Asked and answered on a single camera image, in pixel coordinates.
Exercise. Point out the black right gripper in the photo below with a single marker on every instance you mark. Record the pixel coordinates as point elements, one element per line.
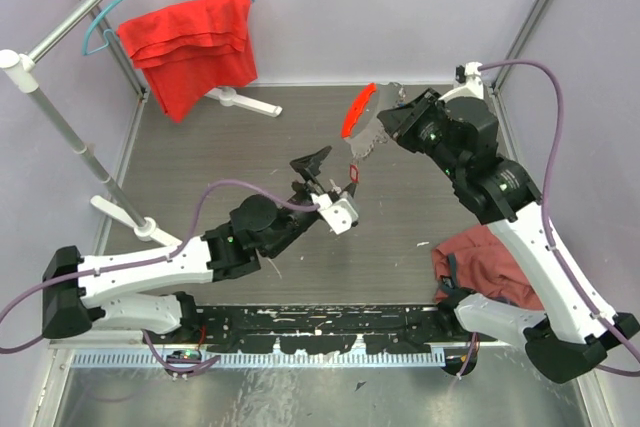
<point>402,120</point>

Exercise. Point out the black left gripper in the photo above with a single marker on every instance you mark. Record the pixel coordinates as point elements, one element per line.
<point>309,168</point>

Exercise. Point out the silver key with red tag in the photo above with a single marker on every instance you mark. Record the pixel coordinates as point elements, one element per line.
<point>354,173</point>

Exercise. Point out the metal key organizer red handle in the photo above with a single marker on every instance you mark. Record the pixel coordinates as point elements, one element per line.
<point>361,129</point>

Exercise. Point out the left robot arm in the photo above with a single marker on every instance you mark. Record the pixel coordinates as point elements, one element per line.
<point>86,291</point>

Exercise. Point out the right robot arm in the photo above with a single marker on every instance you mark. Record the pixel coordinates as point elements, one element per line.
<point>576,328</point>

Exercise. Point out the crumpled maroon shirt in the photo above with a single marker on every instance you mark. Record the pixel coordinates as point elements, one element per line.
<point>477,260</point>

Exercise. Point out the red cloth on hanger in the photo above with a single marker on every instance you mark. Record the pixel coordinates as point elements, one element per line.
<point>185,50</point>

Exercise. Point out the white clothes rack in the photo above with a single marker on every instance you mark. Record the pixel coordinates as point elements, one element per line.
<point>45,186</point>

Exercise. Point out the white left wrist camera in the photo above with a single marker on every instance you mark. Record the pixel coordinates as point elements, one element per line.
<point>339,214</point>

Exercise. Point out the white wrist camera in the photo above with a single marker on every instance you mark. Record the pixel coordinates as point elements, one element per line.
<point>468,83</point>
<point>339,214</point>

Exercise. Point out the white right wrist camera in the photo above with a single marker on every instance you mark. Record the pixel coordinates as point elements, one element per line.
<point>468,83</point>

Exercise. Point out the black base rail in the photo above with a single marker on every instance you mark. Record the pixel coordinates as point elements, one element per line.
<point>316,329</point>

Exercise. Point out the slotted cable duct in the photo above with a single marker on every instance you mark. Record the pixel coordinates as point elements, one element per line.
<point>136,358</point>

